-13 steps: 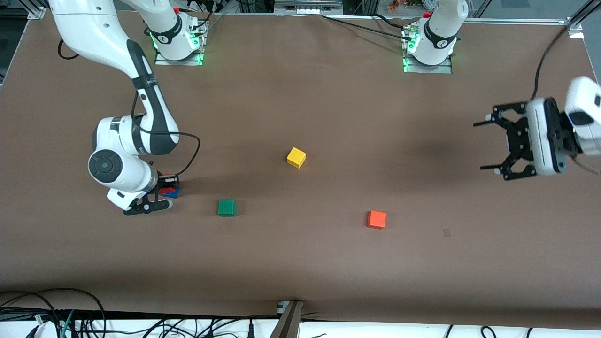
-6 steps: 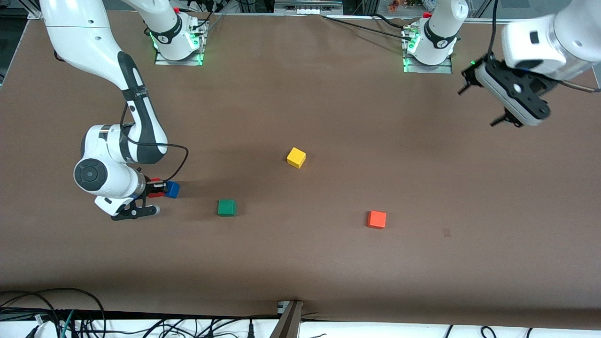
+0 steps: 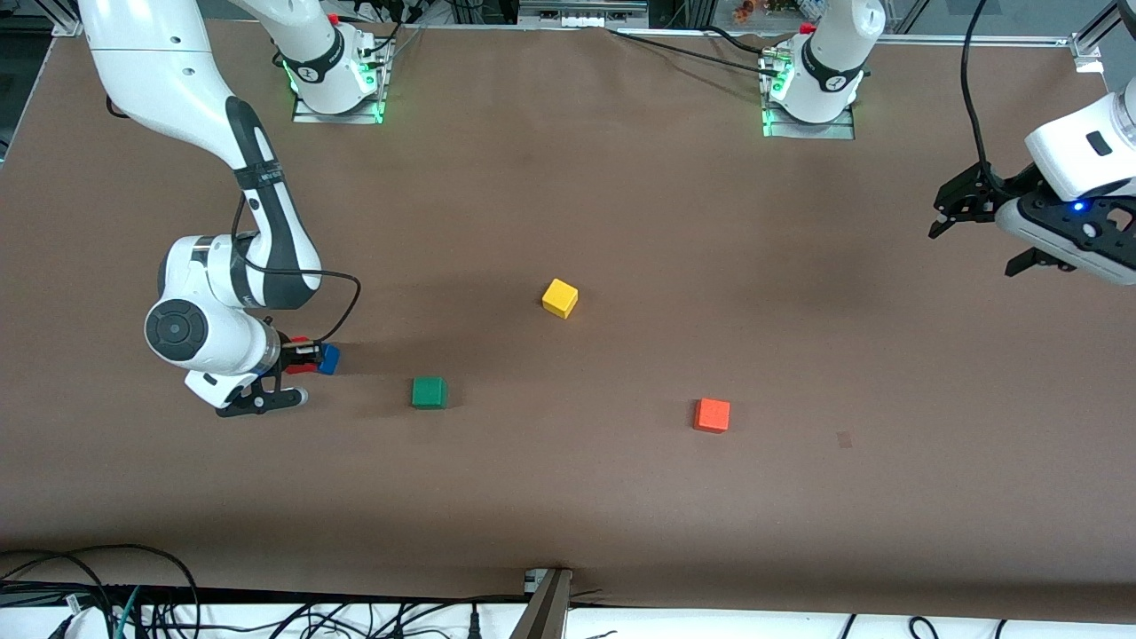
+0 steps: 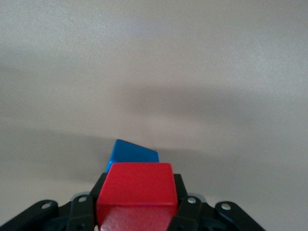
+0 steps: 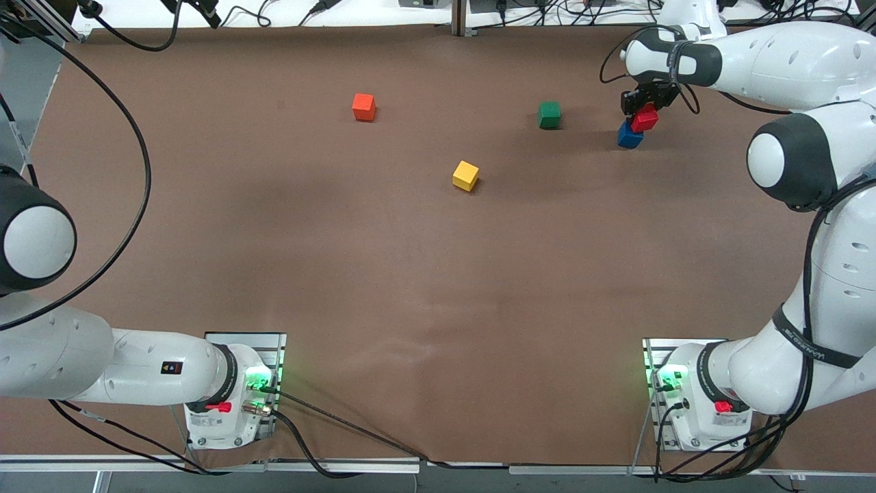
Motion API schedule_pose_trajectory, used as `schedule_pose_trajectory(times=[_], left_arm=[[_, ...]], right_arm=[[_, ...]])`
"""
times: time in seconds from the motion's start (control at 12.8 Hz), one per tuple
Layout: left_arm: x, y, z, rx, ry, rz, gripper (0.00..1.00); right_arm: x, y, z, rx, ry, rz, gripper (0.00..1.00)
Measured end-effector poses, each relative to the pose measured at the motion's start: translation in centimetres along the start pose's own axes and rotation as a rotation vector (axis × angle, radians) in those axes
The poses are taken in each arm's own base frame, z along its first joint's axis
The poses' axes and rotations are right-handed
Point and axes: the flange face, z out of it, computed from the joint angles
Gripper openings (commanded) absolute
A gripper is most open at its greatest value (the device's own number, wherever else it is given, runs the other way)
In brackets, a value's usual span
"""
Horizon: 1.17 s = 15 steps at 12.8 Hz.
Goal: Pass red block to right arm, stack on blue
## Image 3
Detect yellow wooden block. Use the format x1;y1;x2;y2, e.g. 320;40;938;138
541;278;580;320

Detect colourful small objects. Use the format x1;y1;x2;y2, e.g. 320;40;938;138
731;0;801;24

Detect grey power strip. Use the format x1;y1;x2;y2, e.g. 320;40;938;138
517;0;651;29

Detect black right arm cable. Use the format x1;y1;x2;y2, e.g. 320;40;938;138
231;191;363;348

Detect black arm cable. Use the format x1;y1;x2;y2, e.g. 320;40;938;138
231;191;363;348
960;0;1000;193

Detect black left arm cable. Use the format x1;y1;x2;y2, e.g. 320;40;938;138
960;0;1000;193

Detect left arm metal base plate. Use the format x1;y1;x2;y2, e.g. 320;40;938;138
761;53;858;141

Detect aluminium frame rail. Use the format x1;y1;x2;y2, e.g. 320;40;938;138
856;33;1075;48

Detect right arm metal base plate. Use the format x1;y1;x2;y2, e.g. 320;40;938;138
292;40;389;126

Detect black looping cable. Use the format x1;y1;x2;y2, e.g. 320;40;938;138
0;543;201;639

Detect short thick black cable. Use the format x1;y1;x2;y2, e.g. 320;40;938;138
706;24;775;57

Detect teal cable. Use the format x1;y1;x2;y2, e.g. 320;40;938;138
112;586;144;639

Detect long black table cable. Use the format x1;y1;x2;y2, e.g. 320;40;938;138
608;28;782;76

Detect aluminium camera mount post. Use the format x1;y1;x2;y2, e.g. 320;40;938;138
509;567;574;639

